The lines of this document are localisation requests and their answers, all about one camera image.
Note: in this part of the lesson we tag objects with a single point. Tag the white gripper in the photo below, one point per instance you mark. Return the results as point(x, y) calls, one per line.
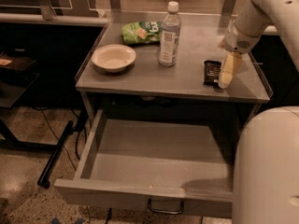
point(235, 40)

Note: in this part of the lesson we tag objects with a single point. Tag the black rxbar chocolate bar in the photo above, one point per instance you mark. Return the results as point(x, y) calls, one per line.
point(212, 72)

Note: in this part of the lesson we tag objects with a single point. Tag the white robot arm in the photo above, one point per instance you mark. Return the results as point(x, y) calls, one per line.
point(266, 176)

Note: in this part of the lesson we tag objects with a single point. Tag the grey open top drawer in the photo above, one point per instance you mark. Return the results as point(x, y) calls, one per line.
point(127, 162)

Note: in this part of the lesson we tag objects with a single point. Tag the clear plastic water bottle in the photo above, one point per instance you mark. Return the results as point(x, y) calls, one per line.
point(169, 37)

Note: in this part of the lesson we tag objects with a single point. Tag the grey metal table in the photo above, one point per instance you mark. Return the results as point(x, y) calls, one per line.
point(140, 69)

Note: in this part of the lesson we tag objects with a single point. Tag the green snack bag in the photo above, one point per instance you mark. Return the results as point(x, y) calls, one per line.
point(141, 32)

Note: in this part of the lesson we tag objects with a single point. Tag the white bowl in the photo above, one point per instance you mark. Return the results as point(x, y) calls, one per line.
point(113, 58)

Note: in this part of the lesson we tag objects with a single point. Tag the dark side shelf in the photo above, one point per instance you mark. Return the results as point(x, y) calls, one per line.
point(16, 76)

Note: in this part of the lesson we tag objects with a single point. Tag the black floor pole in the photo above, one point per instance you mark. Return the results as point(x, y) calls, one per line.
point(43, 180)

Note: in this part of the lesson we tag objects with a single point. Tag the black metal drawer handle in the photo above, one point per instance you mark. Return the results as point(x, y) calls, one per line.
point(166, 207)

